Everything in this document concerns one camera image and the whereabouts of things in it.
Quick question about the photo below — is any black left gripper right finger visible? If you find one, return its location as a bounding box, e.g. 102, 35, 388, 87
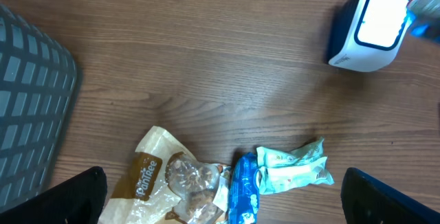
341, 168, 439, 224

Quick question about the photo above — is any grey plastic mesh basket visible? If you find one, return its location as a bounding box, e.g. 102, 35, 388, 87
1, 5, 83, 212

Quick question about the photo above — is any beige Pantree snack bag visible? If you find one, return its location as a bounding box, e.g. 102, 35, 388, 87
98, 126, 232, 224

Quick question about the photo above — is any white barcode scanner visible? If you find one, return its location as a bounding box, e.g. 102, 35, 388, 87
327, 0, 410, 72

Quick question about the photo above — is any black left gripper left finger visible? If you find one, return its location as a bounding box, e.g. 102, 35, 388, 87
1, 166, 107, 224

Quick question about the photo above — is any green clear candy bag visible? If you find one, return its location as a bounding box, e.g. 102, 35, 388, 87
407, 0, 439, 44

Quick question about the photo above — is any teal white snack packet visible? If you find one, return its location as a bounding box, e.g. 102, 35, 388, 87
256, 137, 334, 194

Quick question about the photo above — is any blue Oreo cookie pack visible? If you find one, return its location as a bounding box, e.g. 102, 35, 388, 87
228, 153, 260, 224

